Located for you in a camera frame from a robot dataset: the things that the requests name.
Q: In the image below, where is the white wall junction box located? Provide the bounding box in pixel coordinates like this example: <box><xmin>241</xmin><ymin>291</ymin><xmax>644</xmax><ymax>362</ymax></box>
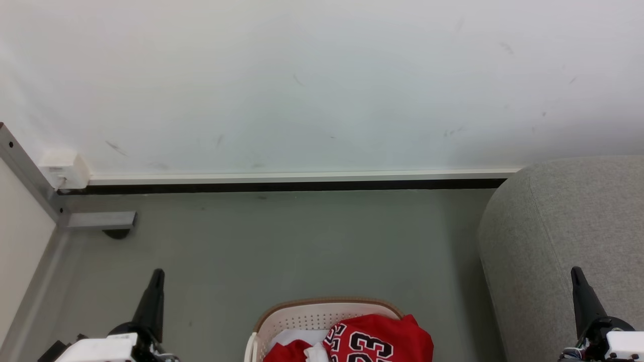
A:
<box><xmin>39</xmin><ymin>151</ymin><xmax>91</xmax><ymax>191</ymax></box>

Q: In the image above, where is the red basketball jersey white trim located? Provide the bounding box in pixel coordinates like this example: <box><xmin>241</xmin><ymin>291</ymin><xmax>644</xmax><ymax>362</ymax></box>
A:
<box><xmin>263</xmin><ymin>314</ymin><xmax>434</xmax><ymax>362</ymax></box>

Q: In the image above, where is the grey metal foot bracket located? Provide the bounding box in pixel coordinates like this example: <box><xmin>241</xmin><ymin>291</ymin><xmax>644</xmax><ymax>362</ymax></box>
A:
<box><xmin>68</xmin><ymin>211</ymin><xmax>137</xmax><ymax>229</ymax></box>

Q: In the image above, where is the white wall baseboard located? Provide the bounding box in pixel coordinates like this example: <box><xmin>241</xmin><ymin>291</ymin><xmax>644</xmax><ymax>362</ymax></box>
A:
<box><xmin>58</xmin><ymin>168</ymin><xmax>521</xmax><ymax>196</ymax></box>

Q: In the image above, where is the cream perforated plastic laundry basket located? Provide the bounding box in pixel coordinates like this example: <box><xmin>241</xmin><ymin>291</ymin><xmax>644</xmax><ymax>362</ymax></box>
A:
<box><xmin>244</xmin><ymin>297</ymin><xmax>406</xmax><ymax>362</ymax></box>

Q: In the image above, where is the grey fabric sofa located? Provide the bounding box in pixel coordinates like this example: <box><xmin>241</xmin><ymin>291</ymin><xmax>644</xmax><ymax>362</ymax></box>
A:
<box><xmin>477</xmin><ymin>155</ymin><xmax>644</xmax><ymax>362</ymax></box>

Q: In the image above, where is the right gripper white and black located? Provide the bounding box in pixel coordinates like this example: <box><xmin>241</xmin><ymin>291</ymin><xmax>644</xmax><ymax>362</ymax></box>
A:
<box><xmin>558</xmin><ymin>266</ymin><xmax>644</xmax><ymax>362</ymax></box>

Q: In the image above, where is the white garment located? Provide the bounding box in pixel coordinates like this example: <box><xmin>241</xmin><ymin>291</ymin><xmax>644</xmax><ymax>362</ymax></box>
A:
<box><xmin>267</xmin><ymin>329</ymin><xmax>331</xmax><ymax>362</ymax></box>

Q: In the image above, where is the beige partition panel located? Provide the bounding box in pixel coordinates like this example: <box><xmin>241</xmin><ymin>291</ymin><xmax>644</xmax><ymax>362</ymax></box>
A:
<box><xmin>0</xmin><ymin>160</ymin><xmax>57</xmax><ymax>345</ymax></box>

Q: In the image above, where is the left gripper white and black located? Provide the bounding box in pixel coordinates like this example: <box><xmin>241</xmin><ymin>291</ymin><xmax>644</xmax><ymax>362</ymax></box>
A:
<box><xmin>38</xmin><ymin>268</ymin><xmax>179</xmax><ymax>362</ymax></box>

